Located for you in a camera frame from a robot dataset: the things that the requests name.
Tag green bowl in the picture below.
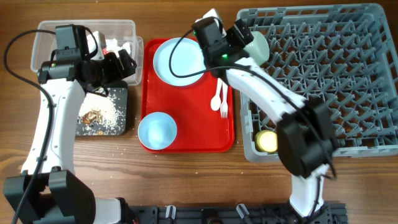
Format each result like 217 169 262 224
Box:
244 31 270 65

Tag brown food scraps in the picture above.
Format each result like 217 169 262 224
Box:
81 109 103 125

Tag light blue plate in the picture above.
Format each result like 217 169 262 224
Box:
153 38 205 86

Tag white plastic spoon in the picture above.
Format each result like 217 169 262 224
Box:
210 78 222 111

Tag pink plastic fork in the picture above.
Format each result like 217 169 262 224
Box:
220 82 228 118

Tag light blue bowl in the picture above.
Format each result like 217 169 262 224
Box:
137 112 177 151

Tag yellow plastic cup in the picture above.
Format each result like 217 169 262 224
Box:
254 130 278 153

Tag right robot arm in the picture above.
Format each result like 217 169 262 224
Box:
190 15 337 223

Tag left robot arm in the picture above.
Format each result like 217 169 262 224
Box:
3 24 139 223

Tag black waste tray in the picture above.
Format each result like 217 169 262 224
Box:
74 80 129 137

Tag clear plastic waste bin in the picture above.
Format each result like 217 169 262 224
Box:
30 19 144 86

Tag grey dishwasher rack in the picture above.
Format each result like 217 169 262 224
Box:
237 3 397 157

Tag red serving tray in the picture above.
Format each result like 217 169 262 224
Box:
141 39 235 153

